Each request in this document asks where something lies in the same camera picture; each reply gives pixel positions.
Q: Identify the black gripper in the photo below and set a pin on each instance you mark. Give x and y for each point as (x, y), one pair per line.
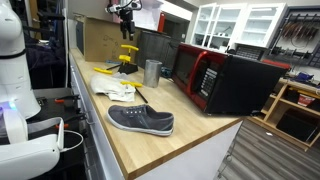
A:
(127, 20)

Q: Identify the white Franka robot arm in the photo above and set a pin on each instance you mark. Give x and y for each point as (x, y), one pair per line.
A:
(16, 83)

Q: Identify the black platform stand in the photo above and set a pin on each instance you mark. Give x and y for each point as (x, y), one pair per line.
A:
(128, 68)

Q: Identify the silver tin cylinder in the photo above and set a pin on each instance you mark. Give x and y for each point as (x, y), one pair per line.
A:
(152, 75)

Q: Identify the small blue object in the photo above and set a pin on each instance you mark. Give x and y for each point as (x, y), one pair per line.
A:
(166, 72)

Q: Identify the pink board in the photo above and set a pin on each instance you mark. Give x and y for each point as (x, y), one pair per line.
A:
(115, 16)

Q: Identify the brown cardboard box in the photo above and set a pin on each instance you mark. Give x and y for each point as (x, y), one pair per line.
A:
(103, 40)

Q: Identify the dark grey storage bin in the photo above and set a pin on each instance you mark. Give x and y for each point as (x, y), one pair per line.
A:
(155, 46)

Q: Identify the teal flat tool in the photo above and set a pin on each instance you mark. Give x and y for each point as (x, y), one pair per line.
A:
(112, 62)

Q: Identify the red fire extinguisher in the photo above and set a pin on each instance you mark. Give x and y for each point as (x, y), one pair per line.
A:
(161, 22)

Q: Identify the white crumpled cloth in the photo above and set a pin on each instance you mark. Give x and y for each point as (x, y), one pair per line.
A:
(110, 87)

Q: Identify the grey canvas shoe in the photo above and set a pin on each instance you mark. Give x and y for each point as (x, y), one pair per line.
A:
(140, 119)

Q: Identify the white glass-door cabinet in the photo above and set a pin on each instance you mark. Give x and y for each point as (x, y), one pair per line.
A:
(240, 25)

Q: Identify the red and black microwave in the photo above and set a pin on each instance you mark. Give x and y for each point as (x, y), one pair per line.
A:
(233, 83)

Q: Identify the black slotted crate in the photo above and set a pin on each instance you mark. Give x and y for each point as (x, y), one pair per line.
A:
(248, 51)

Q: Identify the wooden shelf unit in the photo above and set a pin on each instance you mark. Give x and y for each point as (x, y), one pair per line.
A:
(286, 110)

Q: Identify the blue tool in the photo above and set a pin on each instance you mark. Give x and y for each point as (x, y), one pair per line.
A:
(304, 77)

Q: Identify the red box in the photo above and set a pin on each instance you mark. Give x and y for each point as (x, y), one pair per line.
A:
(306, 100)

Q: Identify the black storage box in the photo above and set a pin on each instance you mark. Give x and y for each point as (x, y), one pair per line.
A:
(296, 126)

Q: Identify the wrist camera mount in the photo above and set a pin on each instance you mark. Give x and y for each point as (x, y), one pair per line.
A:
(113, 8)

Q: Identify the black wall tool rack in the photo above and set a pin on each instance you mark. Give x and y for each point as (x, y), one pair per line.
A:
(298, 36)

